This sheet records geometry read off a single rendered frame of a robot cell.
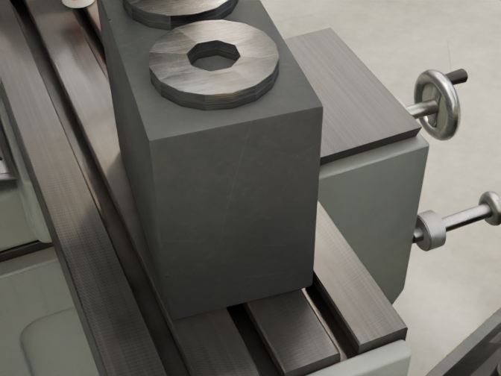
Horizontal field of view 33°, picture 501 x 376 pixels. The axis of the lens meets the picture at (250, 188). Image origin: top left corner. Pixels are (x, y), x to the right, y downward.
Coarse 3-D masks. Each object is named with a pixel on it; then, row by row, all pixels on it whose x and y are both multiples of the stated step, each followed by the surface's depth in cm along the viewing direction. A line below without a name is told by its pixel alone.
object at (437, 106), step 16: (416, 80) 136; (432, 80) 131; (448, 80) 129; (464, 80) 131; (416, 96) 137; (432, 96) 133; (448, 96) 128; (416, 112) 131; (432, 112) 133; (448, 112) 129; (432, 128) 136; (448, 128) 131
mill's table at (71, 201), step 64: (0, 0) 101; (0, 64) 91; (64, 64) 91; (64, 128) 87; (64, 192) 76; (128, 192) 76; (64, 256) 71; (128, 256) 74; (320, 256) 71; (128, 320) 66; (192, 320) 66; (256, 320) 66; (320, 320) 69; (384, 320) 66
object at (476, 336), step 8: (496, 312) 136; (488, 320) 135; (496, 320) 135; (480, 328) 134; (488, 328) 134; (472, 336) 133; (480, 336) 133; (464, 344) 132; (472, 344) 132; (456, 352) 130; (464, 352) 130; (448, 360) 129; (456, 360) 129; (432, 368) 129; (440, 368) 128; (448, 368) 128
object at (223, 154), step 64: (128, 0) 63; (192, 0) 62; (256, 0) 65; (128, 64) 59; (192, 64) 59; (256, 64) 56; (128, 128) 65; (192, 128) 54; (256, 128) 55; (320, 128) 57; (192, 192) 57; (256, 192) 59; (192, 256) 61; (256, 256) 63
